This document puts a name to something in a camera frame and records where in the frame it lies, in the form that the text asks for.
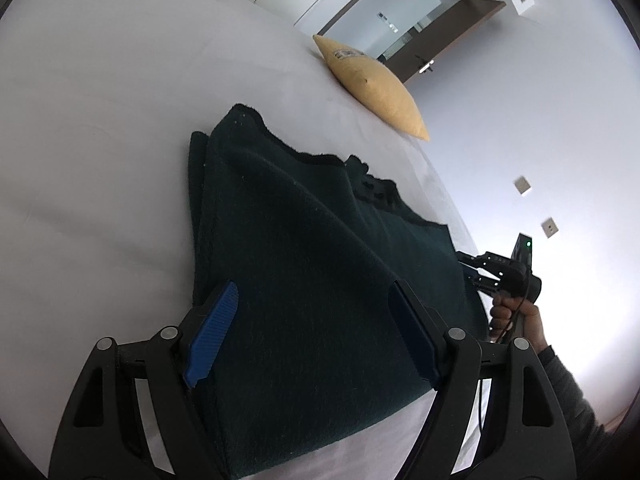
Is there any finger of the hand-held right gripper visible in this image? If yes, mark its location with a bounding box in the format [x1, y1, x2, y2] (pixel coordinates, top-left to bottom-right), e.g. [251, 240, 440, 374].
[456, 252, 497, 275]
[467, 272, 502, 294]

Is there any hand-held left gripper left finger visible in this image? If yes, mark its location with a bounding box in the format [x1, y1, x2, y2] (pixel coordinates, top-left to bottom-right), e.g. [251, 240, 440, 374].
[47, 280, 240, 480]

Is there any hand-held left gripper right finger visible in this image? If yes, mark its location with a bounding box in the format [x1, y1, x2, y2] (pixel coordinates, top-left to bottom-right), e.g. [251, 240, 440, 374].
[387, 280, 576, 480]

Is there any dark green sweater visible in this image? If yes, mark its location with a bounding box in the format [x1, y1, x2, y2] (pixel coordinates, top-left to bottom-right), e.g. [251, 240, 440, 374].
[189, 103, 490, 480]

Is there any person's right forearm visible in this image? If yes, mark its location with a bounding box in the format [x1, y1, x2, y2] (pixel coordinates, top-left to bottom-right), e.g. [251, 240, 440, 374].
[537, 345, 627, 480]

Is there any person's right hand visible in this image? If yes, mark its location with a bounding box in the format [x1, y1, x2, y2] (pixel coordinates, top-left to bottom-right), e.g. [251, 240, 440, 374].
[487, 292, 547, 348]

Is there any yellow cushion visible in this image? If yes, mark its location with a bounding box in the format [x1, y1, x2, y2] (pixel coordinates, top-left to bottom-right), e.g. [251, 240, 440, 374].
[312, 34, 431, 142]

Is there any bed with white sheet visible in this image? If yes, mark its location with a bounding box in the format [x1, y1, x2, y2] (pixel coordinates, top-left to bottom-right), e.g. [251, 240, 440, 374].
[0, 0, 496, 480]

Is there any dark brown door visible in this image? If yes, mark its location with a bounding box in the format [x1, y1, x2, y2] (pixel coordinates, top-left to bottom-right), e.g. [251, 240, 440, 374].
[385, 0, 507, 86]

